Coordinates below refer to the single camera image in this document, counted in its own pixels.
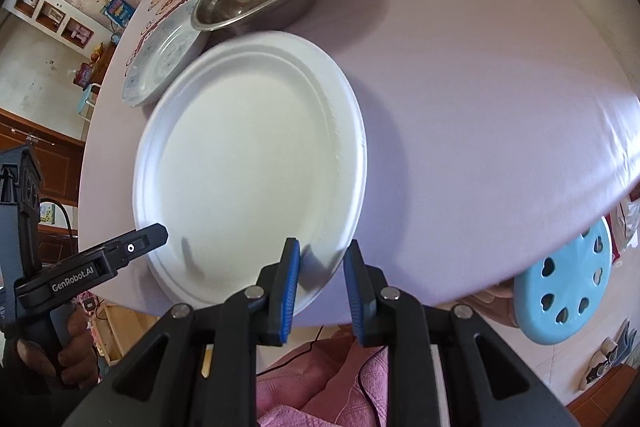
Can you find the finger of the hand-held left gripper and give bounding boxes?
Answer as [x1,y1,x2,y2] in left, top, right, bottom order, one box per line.
[105,223,169,277]

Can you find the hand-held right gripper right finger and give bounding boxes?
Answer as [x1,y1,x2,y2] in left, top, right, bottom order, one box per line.
[344,239,576,427]

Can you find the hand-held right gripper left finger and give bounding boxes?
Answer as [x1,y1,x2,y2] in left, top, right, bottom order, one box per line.
[62,238,303,427]

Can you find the white foam plate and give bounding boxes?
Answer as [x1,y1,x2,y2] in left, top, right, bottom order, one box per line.
[132,31,368,308]

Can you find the blue floral plate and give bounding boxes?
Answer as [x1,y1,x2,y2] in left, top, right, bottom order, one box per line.
[121,0,211,108]

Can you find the person's left hand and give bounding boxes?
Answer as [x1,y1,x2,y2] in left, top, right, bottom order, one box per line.
[17,306,102,391]

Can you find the wooden door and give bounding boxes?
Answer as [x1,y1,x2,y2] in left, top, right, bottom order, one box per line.
[0,107,86,268]

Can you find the pink quilted clothing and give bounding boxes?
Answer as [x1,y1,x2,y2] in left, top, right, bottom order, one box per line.
[255,322,391,427]

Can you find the small blue stool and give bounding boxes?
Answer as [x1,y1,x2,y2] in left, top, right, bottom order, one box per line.
[77,84,101,122]

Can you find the pink box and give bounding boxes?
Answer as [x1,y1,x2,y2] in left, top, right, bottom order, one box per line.
[72,63,96,88]

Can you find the wooden side cabinet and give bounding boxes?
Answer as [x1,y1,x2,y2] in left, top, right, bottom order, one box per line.
[85,42,121,88]

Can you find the blue plastic stool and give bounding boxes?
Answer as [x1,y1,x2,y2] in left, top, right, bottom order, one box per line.
[514,216,613,345]

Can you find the printed pink tablecloth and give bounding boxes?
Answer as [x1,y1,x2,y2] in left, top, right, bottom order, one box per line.
[80,0,640,323]

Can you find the blue toy box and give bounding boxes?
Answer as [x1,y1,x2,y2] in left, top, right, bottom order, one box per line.
[101,0,135,28]

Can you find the pair of shoes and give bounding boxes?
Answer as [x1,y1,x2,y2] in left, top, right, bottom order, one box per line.
[580,319,636,390]

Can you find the clear plastic bag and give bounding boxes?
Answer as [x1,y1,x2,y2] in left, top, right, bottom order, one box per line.
[610,199,640,263]

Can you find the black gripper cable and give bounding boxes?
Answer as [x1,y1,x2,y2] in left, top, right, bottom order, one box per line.
[40,199,78,240]

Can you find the thin black cable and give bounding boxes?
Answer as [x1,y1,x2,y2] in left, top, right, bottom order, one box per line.
[255,327,388,427]

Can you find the white wall niche shelves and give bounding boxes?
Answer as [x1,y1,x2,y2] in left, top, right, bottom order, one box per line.
[2,0,96,52]

